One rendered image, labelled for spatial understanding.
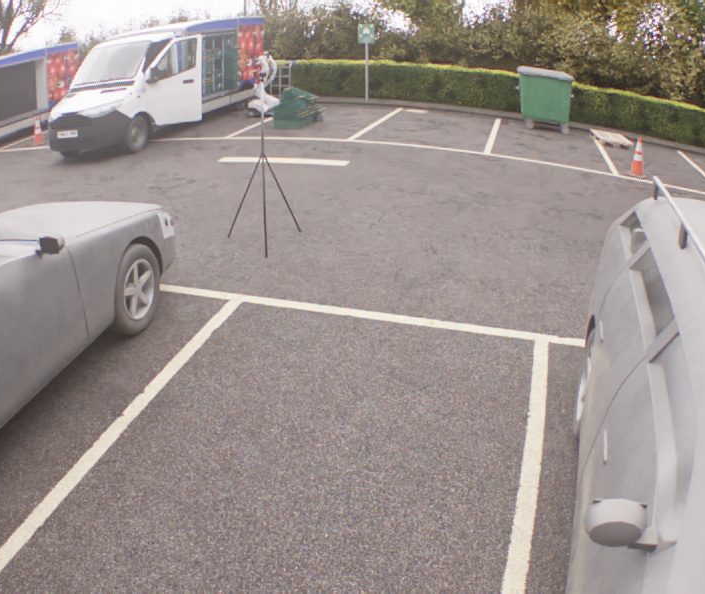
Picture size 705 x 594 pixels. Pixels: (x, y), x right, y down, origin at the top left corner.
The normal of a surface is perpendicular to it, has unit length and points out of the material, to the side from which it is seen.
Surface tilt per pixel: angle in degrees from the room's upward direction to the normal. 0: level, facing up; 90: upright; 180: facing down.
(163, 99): 94
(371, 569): 0
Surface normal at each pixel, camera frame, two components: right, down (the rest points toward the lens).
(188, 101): 0.08, 0.45
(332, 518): 0.00, -0.90
